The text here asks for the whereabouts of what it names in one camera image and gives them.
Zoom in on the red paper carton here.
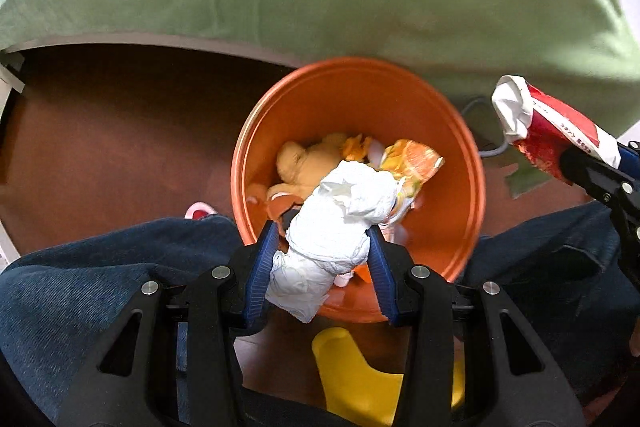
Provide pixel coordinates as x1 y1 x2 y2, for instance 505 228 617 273
491 75 622 182

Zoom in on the orange snack bag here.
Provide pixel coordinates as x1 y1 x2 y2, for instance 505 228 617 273
380 139 445 227

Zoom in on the orange dinosaur toy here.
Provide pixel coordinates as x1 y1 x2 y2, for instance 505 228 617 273
341 134 373 162

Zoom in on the small brown monkey plush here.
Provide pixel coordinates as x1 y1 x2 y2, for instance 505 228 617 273
267 192 304 237

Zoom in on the orange trash bin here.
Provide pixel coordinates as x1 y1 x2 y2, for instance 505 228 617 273
231 57 485 323

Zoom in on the red white shoe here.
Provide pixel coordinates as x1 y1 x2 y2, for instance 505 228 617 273
184 202 217 220

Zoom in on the person's right jeans leg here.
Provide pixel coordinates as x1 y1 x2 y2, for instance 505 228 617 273
458 202 639 404

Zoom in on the person's jeans leg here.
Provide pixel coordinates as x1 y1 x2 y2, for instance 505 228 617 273
1 215 242 421
458 202 639 404

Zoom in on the tan plush bear in bin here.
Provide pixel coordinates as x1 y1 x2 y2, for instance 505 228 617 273
267 132 347 200

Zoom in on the yellow plastic stool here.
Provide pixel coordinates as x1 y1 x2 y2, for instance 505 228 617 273
310 326 467 427

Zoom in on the white cable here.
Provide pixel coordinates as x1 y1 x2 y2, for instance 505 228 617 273
459 95 511 160

